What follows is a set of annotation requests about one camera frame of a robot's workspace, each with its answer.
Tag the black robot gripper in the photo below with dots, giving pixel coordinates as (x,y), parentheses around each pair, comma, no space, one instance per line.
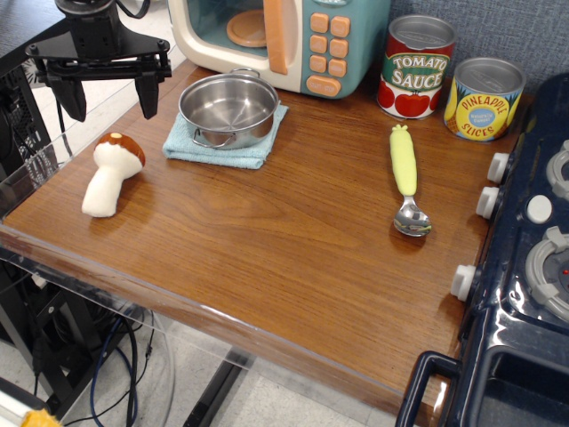
(98,46)

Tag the plush mushroom toy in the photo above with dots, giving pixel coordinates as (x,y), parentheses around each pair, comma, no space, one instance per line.
(118,158)

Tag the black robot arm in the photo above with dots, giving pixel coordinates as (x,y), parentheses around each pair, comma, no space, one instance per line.
(98,5)

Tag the light blue folded cloth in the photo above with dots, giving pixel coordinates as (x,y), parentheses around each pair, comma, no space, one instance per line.
(180,145)

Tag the black side desk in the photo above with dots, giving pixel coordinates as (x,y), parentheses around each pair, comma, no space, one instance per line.
(22,127)

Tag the stainless steel pot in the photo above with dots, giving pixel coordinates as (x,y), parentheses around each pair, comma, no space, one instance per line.
(234,110)

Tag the toy microwave oven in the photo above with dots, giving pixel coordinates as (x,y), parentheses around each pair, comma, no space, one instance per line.
(320,48)

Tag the black table leg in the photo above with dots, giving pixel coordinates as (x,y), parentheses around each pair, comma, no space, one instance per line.
(215,393)

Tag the tomato sauce can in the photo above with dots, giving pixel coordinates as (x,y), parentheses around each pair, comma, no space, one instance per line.
(417,56)

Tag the pineapple slices can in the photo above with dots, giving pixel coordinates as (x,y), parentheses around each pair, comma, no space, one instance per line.
(483,98)

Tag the white stove knob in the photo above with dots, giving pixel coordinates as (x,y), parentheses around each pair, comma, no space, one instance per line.
(497,167)
(462,281)
(487,202)

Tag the dark blue toy stove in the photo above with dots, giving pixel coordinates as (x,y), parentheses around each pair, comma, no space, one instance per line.
(512,367)

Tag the spoon with green handle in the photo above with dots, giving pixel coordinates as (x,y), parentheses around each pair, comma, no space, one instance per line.
(409,220)

